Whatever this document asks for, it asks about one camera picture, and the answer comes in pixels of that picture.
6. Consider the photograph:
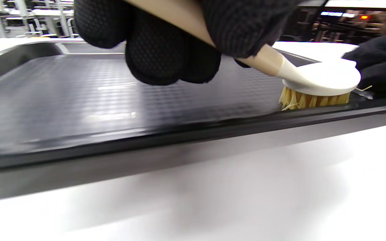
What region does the person's right hand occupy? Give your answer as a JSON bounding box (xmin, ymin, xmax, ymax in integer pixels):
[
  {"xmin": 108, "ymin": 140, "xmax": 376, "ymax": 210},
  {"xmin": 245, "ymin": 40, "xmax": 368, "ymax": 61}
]
[{"xmin": 342, "ymin": 23, "xmax": 386, "ymax": 97}]

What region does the person's left hand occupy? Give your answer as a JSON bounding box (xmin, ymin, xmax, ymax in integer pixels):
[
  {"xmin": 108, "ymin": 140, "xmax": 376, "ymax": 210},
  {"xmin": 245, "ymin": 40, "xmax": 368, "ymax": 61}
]
[{"xmin": 74, "ymin": 0, "xmax": 301, "ymax": 86}]

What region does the white pot brush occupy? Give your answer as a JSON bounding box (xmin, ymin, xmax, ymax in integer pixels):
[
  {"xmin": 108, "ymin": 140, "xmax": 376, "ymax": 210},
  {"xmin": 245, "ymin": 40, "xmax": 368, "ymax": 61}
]
[{"xmin": 123, "ymin": 0, "xmax": 373, "ymax": 111}]

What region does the black plastic tray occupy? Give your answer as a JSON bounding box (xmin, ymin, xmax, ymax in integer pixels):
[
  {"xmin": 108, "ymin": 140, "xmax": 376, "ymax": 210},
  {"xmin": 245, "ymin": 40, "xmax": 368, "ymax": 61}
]
[{"xmin": 0, "ymin": 42, "xmax": 386, "ymax": 203}]

